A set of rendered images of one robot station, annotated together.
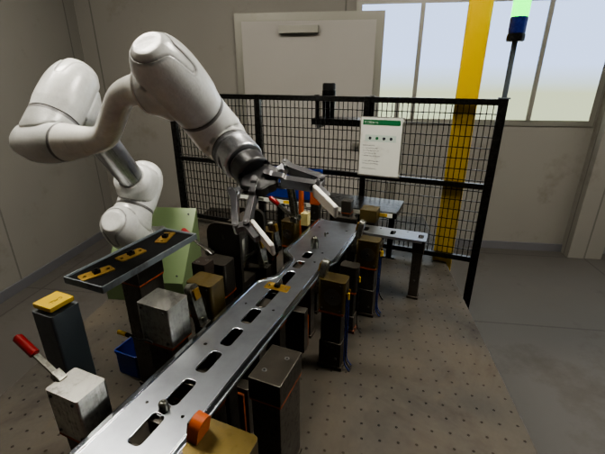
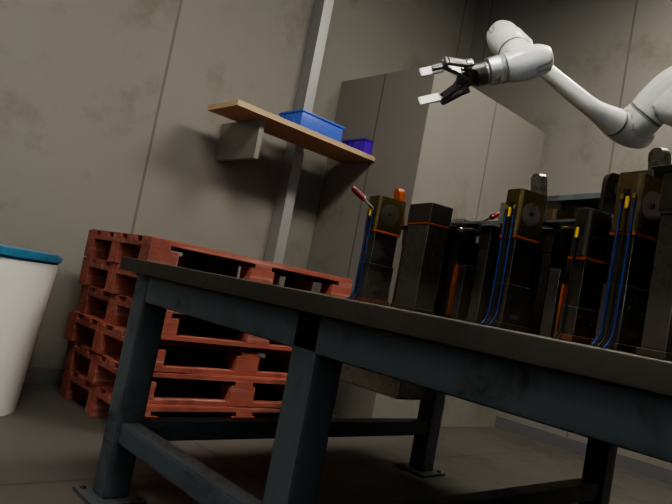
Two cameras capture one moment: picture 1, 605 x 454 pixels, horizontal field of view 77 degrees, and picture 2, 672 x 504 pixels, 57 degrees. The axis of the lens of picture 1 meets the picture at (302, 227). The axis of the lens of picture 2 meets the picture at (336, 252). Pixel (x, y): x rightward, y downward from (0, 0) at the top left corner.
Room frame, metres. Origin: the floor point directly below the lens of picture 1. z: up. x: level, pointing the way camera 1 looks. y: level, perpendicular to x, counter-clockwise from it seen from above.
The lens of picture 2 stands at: (1.72, -1.57, 0.70)
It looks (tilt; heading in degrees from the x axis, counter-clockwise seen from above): 4 degrees up; 130
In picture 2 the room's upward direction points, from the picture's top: 11 degrees clockwise
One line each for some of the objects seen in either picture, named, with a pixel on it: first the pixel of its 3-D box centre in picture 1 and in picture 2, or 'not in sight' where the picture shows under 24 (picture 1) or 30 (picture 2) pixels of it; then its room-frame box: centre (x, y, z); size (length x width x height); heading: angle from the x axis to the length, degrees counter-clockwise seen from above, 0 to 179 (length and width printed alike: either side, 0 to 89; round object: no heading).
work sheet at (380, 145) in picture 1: (380, 147); not in sight; (1.98, -0.40, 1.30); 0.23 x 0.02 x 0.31; 67
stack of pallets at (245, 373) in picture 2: not in sight; (210, 334); (-0.70, 0.46, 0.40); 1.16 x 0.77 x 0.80; 83
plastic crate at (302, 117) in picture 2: not in sight; (310, 128); (-0.88, 1.06, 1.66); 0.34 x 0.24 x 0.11; 83
